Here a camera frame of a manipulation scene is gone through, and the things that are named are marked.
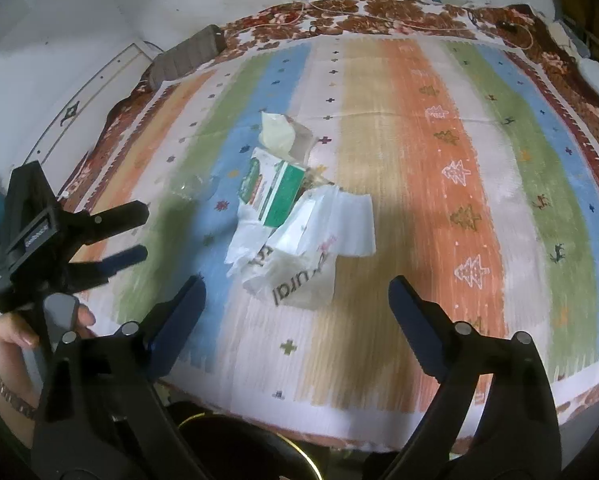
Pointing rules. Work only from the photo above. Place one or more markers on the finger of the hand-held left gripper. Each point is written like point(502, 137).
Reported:
point(122, 258)
point(116, 217)

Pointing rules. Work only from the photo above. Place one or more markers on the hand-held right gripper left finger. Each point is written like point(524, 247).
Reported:
point(177, 327)

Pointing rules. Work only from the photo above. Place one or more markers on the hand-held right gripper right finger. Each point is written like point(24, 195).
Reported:
point(417, 327)

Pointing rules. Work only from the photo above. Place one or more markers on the clear plastic container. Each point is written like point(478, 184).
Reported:
point(192, 187)

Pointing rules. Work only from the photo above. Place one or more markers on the black round bin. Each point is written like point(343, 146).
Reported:
point(239, 445)

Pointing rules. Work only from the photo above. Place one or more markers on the white printed plastic bag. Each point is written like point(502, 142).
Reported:
point(299, 265)

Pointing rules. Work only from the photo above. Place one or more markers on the green white carton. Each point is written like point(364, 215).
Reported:
point(279, 195)

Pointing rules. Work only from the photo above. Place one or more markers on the cream plastic bag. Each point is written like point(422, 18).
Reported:
point(277, 132)

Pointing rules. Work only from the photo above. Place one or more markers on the person's left forearm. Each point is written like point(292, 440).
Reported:
point(9, 420)

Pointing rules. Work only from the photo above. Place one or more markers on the person's left hand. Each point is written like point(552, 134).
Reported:
point(9, 335)

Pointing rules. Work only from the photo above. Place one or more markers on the white cabinet door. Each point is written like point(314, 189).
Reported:
point(94, 95)

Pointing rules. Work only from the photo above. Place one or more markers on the striped colourful mat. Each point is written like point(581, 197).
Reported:
point(404, 160)

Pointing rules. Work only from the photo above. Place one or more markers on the brown striped pillow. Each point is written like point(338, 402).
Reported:
point(184, 55)

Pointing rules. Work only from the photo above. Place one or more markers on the crumpled yellowish wrapper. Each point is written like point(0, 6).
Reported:
point(320, 176)

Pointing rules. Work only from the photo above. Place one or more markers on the white cloth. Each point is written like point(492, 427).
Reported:
point(597, 72)

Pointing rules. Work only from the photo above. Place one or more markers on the black charger plug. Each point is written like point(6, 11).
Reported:
point(507, 25)

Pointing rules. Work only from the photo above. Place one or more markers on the red floral blanket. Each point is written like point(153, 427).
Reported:
point(379, 10)

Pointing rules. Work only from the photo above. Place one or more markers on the white power strip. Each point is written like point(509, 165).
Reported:
point(562, 31)

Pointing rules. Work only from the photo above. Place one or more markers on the metal rack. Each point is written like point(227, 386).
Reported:
point(587, 35)

